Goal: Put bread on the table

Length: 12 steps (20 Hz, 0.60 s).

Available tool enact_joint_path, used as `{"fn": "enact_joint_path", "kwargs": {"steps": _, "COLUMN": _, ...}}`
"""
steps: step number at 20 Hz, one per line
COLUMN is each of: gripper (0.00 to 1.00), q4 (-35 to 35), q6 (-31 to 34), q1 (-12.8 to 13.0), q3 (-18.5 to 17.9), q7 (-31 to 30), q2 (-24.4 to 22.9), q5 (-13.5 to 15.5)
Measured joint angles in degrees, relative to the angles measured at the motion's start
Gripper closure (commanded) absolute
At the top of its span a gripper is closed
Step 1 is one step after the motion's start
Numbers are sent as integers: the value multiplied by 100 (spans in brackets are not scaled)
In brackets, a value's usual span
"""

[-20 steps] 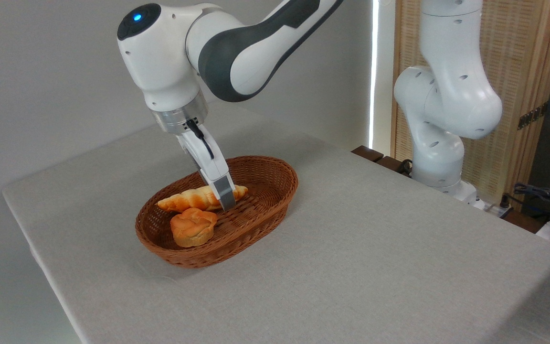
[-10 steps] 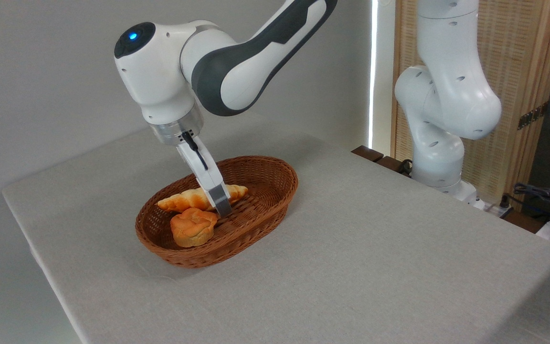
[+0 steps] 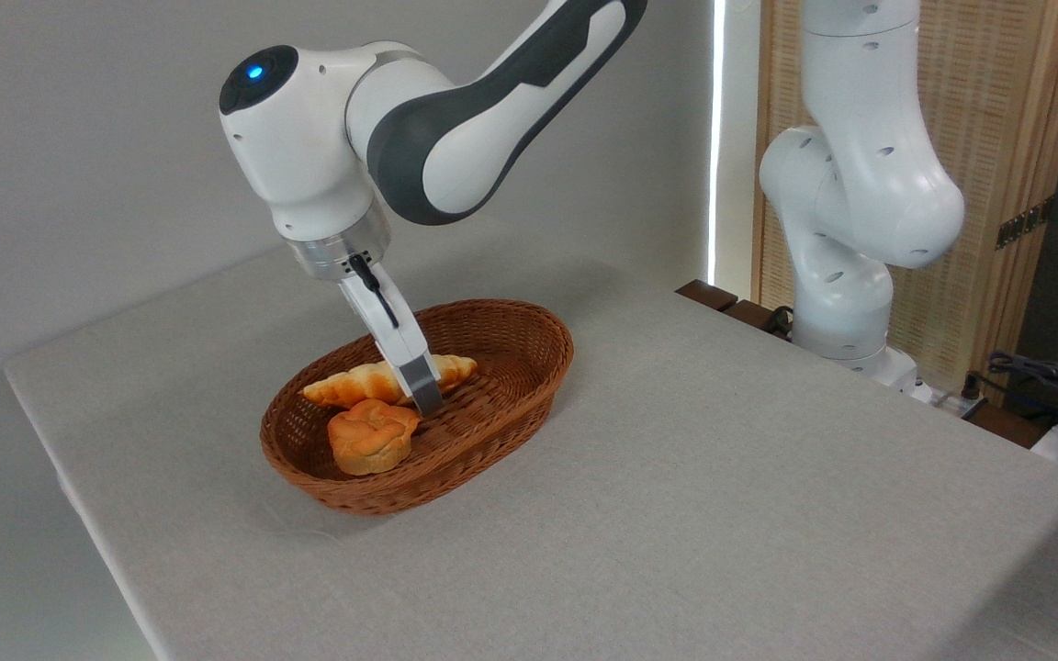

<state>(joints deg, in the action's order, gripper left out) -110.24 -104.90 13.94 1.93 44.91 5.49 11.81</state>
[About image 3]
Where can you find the brown wicker basket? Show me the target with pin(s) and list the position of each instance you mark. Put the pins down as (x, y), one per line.
(501, 422)

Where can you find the round bun bread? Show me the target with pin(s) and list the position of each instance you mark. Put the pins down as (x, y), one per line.
(371, 439)

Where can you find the white power strip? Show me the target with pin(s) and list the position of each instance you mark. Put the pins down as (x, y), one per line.
(956, 401)

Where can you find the long croissant bread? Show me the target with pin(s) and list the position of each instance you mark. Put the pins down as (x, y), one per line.
(354, 384)

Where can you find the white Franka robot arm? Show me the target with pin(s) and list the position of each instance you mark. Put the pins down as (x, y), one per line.
(860, 184)

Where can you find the small dark brown wooden block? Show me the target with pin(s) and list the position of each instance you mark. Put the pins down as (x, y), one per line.
(706, 295)

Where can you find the grey tablecloth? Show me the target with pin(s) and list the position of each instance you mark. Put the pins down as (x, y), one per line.
(676, 514)

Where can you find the long dark brown wooden board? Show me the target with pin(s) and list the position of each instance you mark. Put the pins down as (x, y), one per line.
(749, 315)

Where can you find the bamboo folding screen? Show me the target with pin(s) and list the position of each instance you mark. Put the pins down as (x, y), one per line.
(997, 92)

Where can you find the metal screen hinge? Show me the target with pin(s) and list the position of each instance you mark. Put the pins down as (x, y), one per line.
(1025, 223)

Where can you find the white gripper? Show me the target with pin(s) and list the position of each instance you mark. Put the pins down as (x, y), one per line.
(396, 330)

